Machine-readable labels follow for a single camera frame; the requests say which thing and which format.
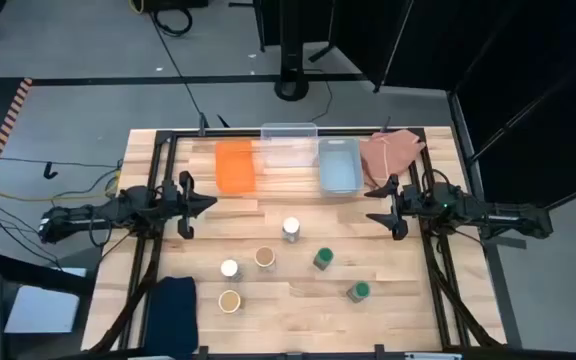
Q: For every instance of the orange translucent plastic bin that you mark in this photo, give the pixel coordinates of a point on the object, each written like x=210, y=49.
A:
x=235, y=167

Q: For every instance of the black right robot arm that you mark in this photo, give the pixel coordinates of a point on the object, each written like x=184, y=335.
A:
x=493, y=217

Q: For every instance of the black hook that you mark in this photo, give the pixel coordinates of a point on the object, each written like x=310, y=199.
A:
x=49, y=172

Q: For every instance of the white board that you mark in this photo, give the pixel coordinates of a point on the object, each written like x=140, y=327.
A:
x=43, y=310

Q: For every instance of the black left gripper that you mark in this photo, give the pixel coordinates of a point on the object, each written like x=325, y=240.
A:
x=170, y=200

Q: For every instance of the white-lid spice jar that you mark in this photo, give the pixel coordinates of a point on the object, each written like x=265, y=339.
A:
x=229, y=268

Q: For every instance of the black aluminium table frame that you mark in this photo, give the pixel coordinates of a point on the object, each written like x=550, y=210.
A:
x=238, y=133

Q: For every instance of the pink cloth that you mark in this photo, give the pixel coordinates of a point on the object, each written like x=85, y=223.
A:
x=388, y=152

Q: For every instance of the clear plastic bin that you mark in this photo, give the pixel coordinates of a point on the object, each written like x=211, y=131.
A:
x=288, y=145

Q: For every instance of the black partition curtain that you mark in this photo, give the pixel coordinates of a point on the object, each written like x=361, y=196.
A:
x=518, y=50

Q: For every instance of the green-lid spice jar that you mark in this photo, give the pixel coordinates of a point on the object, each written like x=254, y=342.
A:
x=323, y=256
x=359, y=290

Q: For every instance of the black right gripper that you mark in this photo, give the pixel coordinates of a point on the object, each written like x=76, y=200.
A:
x=409, y=202

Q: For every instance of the tan-lid spice jar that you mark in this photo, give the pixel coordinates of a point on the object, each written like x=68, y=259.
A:
x=229, y=301
x=264, y=256

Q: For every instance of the white-lid bagel seasoning jar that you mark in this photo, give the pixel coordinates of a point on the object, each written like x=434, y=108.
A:
x=291, y=226

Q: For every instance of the orange black hazard tape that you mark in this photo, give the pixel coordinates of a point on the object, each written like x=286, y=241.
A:
x=5, y=130

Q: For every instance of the black stand pole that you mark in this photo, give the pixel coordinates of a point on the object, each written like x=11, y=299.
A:
x=290, y=50

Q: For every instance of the navy blue cloth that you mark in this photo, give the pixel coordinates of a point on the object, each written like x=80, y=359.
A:
x=172, y=315

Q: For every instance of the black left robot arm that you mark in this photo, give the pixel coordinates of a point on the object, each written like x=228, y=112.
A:
x=118, y=207

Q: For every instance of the light grey plastic bin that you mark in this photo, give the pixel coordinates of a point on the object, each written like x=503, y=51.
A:
x=339, y=167

